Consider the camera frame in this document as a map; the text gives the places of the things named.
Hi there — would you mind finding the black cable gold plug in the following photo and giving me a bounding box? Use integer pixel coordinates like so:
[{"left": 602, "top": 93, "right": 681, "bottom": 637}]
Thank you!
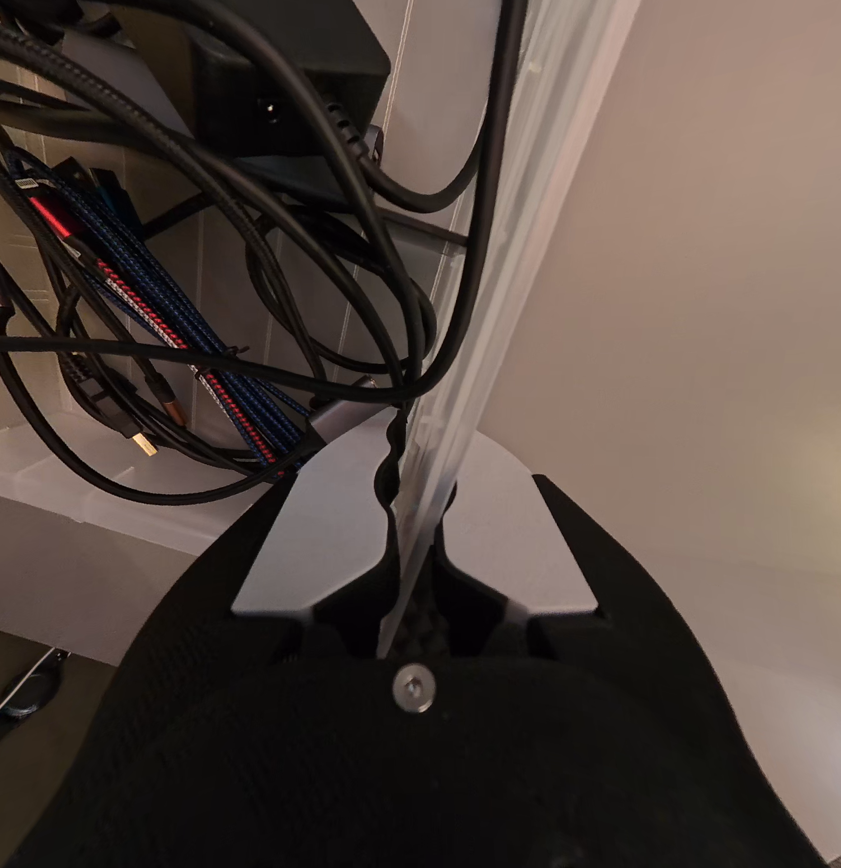
[{"left": 54, "top": 285, "right": 160, "bottom": 461}]

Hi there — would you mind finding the grey USB plug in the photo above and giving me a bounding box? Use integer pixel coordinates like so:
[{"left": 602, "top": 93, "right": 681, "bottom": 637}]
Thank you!
[{"left": 304, "top": 396, "right": 394, "bottom": 445}]

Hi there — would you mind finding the black cable copper plug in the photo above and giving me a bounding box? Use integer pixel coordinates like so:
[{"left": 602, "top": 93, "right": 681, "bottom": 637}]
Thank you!
[{"left": 139, "top": 359, "right": 189, "bottom": 427}]

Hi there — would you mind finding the black braided cable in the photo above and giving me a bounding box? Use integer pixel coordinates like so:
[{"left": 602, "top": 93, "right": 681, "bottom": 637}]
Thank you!
[{"left": 0, "top": 20, "right": 421, "bottom": 408}]

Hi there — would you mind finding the thick black hub cable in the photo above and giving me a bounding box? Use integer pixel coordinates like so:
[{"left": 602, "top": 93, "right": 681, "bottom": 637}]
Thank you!
[{"left": 312, "top": 0, "right": 530, "bottom": 214}]

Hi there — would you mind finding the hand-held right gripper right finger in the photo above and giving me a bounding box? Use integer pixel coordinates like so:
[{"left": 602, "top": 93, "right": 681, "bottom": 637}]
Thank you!
[{"left": 434, "top": 434, "right": 602, "bottom": 619}]

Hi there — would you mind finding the clear plastic storage bin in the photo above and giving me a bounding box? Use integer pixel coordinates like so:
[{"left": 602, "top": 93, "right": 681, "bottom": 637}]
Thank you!
[{"left": 0, "top": 0, "right": 641, "bottom": 669}]

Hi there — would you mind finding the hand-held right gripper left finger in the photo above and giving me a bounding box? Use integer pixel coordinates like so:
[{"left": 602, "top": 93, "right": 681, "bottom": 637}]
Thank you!
[{"left": 229, "top": 414, "right": 402, "bottom": 619}]

